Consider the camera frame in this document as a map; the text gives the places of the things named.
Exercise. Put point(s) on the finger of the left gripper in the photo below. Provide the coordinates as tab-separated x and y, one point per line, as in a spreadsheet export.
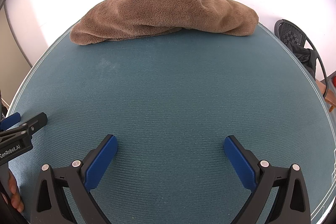
9	121
34	124

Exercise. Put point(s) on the black jacket on chair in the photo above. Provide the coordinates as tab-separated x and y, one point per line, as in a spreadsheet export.
307	57

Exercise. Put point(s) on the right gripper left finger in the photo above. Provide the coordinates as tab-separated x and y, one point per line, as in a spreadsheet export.
81	176

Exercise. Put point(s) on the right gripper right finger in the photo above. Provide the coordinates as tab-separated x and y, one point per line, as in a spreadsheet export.
291	204

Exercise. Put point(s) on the teal table mat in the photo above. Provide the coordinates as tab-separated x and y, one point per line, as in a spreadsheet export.
170	101

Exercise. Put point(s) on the black mesh chair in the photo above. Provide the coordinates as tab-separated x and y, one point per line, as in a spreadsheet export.
287	32

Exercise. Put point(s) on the person's left hand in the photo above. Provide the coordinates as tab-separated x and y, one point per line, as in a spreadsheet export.
15	198

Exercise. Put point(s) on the wooden stool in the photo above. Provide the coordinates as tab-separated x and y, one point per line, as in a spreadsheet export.
328	95

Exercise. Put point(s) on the brown fleece sweater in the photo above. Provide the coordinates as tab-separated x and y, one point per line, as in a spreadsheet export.
117	20

